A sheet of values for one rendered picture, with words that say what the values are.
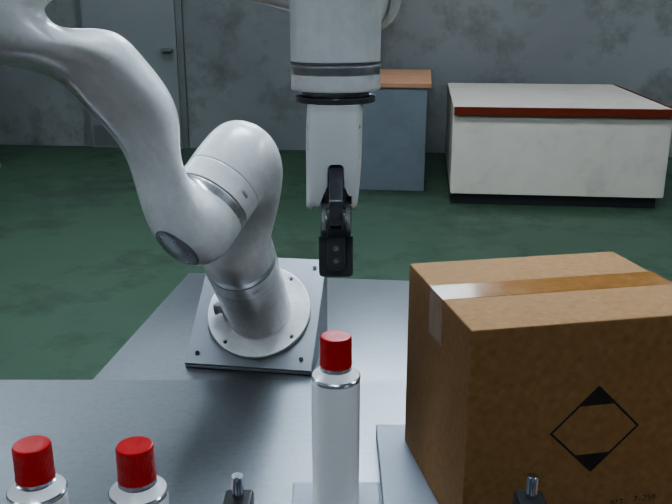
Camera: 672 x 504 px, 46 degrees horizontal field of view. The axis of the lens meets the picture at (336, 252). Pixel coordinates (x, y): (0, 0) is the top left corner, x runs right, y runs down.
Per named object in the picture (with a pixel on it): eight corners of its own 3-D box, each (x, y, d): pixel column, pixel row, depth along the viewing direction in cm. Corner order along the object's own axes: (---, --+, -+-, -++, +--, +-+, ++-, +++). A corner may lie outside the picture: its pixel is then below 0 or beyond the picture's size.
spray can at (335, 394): (311, 520, 86) (309, 345, 80) (313, 492, 91) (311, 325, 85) (359, 520, 86) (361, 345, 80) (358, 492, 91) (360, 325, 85)
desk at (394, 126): (427, 157, 808) (430, 69, 782) (427, 191, 659) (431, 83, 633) (348, 156, 816) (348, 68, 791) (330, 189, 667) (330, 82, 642)
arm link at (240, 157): (190, 274, 131) (147, 186, 111) (247, 191, 139) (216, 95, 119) (252, 301, 127) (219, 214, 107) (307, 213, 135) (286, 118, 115)
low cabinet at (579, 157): (608, 161, 789) (616, 84, 768) (667, 210, 597) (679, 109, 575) (444, 158, 806) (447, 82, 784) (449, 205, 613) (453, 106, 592)
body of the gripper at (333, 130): (298, 81, 80) (299, 190, 83) (292, 91, 70) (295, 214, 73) (373, 80, 80) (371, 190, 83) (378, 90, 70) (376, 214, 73)
